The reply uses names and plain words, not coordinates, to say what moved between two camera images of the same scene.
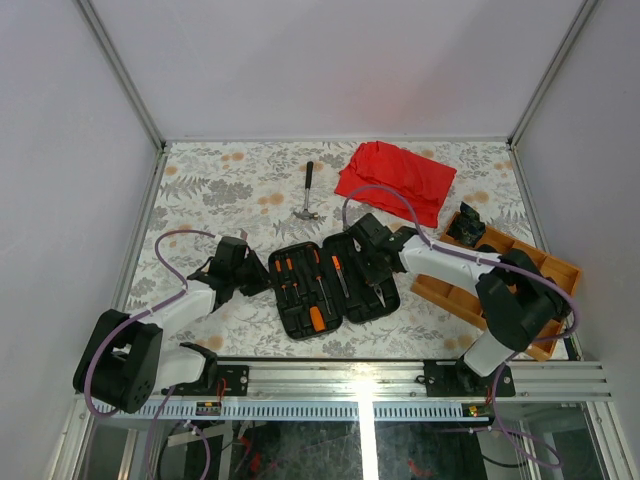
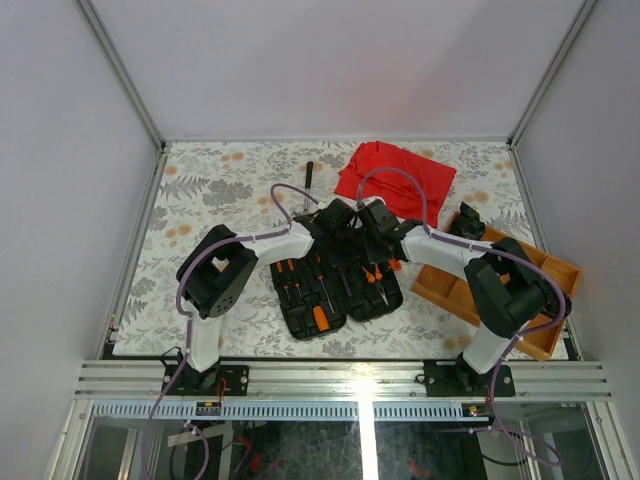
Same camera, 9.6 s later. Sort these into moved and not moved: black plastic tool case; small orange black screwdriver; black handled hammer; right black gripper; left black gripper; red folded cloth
Moved: left black gripper; right black gripper
Not moved: small orange black screwdriver; black handled hammer; black plastic tool case; red folded cloth
